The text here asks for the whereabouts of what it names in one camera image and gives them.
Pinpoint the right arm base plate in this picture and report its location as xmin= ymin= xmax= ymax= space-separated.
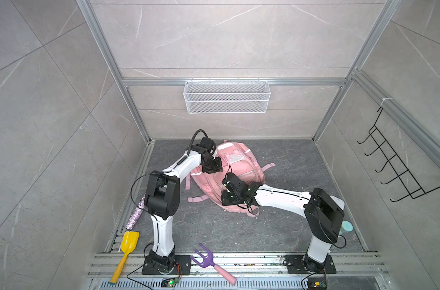
xmin=283 ymin=254 xmax=337 ymax=274

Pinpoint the pink school backpack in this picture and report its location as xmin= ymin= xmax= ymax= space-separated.
xmin=186 ymin=141 xmax=275 ymax=217

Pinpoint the white wire mesh basket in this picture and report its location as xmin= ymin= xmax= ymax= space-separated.
xmin=183 ymin=80 xmax=271 ymax=114

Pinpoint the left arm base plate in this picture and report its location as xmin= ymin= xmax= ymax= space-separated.
xmin=141 ymin=250 xmax=192 ymax=275

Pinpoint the small green circuit board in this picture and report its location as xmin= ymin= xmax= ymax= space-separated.
xmin=160 ymin=278 xmax=180 ymax=288

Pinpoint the purple toy garden fork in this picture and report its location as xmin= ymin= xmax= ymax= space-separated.
xmin=190 ymin=243 xmax=237 ymax=285

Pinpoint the white power strip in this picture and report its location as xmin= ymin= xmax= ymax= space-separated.
xmin=331 ymin=196 xmax=345 ymax=210

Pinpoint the purple glitter microphone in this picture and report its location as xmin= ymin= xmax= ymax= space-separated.
xmin=124 ymin=198 xmax=145 ymax=231

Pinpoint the black wire hook rack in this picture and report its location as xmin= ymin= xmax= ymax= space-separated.
xmin=357 ymin=106 xmax=440 ymax=203

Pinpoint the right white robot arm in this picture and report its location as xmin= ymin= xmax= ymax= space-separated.
xmin=222 ymin=172 xmax=345 ymax=271

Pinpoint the yellow toy shovel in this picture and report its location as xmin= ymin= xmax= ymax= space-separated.
xmin=109 ymin=232 xmax=140 ymax=285

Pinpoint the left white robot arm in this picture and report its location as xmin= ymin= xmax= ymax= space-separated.
xmin=144 ymin=137 xmax=222 ymax=257

